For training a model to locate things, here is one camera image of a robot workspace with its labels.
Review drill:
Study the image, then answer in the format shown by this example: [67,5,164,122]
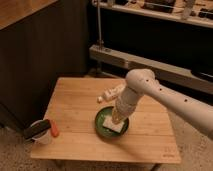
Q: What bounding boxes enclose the dark wooden cabinet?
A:
[0,0,88,131]

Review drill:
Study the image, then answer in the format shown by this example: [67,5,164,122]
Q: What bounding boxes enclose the orange carrot toy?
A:
[50,120,59,137]

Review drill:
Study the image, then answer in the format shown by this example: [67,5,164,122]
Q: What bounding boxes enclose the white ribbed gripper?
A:
[112,85,143,124]

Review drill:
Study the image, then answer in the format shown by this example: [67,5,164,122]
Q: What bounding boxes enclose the wooden low table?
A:
[31,77,181,164]

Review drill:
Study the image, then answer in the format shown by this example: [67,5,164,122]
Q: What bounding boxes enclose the black rectangular object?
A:
[23,119,51,139]

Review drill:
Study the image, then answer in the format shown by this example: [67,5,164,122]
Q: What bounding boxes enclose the white sponge block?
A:
[103,115,124,133]

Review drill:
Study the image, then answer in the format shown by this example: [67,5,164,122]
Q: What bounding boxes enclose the green bowl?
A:
[95,106,129,138]

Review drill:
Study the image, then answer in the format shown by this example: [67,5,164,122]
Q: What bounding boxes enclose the white cup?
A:
[32,128,52,145]

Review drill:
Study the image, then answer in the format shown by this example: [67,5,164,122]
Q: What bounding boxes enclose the grey metal shelf rack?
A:
[89,0,213,95]

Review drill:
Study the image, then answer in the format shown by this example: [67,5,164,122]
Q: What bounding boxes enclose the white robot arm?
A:
[112,69,213,140]

